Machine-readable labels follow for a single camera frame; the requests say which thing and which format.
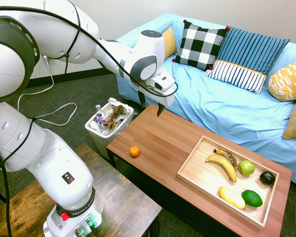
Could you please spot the dark avocado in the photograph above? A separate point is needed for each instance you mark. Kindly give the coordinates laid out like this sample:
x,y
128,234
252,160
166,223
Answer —
x,y
267,177

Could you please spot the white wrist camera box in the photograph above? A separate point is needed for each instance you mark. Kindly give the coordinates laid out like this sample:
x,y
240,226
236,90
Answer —
x,y
164,82

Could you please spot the plain yellow pillow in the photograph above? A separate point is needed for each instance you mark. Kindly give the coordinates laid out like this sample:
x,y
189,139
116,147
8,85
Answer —
x,y
170,42

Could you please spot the yellow white patterned pillow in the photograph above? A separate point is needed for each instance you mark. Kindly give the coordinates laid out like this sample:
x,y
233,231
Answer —
x,y
288,81

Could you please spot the dark wooden robot table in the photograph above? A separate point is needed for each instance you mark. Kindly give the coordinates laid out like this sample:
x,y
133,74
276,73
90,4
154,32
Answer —
x,y
128,205

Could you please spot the black white checkered pillow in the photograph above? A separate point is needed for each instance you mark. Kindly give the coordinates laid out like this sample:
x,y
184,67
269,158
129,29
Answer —
x,y
199,47

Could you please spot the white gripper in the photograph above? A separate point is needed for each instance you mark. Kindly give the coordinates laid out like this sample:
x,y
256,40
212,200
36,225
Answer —
x,y
169,100

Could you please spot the light blue sofa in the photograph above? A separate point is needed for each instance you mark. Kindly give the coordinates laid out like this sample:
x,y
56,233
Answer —
x,y
212,103

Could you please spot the blue striped pillow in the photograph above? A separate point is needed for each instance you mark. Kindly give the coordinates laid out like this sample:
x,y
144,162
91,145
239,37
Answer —
x,y
251,49

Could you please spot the orange tangerine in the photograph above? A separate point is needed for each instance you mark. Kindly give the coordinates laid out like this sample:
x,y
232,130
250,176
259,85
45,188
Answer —
x,y
134,151

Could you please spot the light wooden tray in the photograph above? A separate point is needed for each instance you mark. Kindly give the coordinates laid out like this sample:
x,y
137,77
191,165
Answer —
x,y
199,177

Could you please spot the short yellow banana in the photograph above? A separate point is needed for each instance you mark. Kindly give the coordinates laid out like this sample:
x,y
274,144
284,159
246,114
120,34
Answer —
x,y
232,197

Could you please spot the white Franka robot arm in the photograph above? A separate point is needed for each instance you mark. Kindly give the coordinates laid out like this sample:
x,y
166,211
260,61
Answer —
x,y
64,172

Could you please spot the long yellow banana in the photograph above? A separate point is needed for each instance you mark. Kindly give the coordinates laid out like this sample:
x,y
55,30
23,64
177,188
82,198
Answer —
x,y
225,166

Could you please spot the white trash bin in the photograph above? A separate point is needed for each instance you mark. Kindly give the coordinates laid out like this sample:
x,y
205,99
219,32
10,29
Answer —
x,y
98,143

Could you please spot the crumpled white wrapper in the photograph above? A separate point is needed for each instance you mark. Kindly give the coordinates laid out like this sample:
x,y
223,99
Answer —
x,y
113,102

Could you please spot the green lime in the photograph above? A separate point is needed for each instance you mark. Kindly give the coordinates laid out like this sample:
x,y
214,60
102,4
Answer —
x,y
252,198

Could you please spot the brown spotted banana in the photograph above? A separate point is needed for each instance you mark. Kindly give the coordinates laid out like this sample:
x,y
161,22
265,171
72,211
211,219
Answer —
x,y
230,154

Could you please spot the crumpled brown paper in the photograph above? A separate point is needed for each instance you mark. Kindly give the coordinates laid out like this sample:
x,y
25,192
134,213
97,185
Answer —
x,y
116,116

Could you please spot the white navy striped pillow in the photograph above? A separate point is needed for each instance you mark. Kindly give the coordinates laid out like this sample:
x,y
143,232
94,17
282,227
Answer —
x,y
236,76

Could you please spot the green apple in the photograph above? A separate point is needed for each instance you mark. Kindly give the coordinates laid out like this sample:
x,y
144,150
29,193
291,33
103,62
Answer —
x,y
246,167

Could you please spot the reddish wooden coffee table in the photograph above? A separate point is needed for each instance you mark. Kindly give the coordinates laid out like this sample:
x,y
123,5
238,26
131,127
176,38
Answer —
x,y
158,138

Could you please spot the clear plastic bottle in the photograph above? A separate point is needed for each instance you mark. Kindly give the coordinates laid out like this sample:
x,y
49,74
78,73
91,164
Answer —
x,y
99,118

